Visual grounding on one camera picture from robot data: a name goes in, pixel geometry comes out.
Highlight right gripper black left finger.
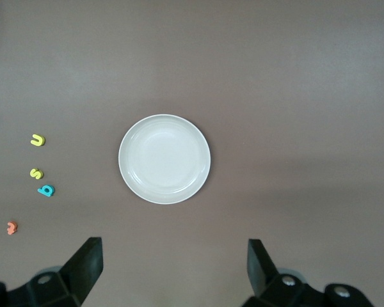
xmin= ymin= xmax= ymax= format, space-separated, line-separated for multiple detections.
xmin=6 ymin=237 xmax=104 ymax=307

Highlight teal foam letter b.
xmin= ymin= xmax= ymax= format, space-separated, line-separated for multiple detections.
xmin=37 ymin=184 xmax=56 ymax=197

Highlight beige round plate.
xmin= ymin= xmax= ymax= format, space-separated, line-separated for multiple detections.
xmin=118 ymin=113 xmax=212 ymax=205

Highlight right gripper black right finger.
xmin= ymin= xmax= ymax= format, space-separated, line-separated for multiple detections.
xmin=243 ymin=239 xmax=327 ymax=307

